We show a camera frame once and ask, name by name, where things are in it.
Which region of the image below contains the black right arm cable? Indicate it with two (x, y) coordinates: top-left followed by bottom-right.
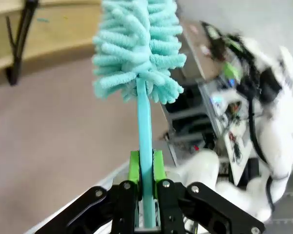
(246, 95), (277, 213)

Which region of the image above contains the wooden shelf with black frame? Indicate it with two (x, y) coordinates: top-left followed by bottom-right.
(0, 0), (108, 86)

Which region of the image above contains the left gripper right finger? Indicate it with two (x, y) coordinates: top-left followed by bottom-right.
(152, 150), (266, 234)

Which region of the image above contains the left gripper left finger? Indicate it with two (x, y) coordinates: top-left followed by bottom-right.
(66, 150), (140, 234)

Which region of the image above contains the electronics rack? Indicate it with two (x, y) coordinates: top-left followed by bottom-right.
(158, 19), (262, 188)

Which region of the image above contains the teal chenille duster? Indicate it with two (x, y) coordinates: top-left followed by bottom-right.
(91, 0), (188, 228)

